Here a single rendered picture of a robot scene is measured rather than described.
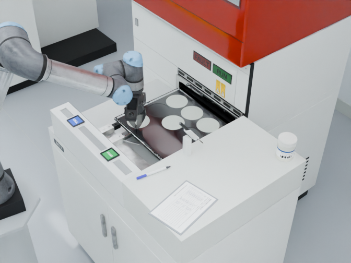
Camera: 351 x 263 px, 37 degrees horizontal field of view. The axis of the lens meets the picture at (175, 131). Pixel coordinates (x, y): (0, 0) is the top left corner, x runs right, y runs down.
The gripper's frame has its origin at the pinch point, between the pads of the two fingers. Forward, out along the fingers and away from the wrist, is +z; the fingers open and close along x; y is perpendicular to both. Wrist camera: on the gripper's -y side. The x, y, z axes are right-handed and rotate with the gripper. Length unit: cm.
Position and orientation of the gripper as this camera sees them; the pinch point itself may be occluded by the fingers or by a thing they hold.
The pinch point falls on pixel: (136, 127)
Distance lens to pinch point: 225.7
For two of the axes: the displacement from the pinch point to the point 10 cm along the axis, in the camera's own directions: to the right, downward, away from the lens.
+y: 1.0, -6.5, 7.6
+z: 0.0, 7.6, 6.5
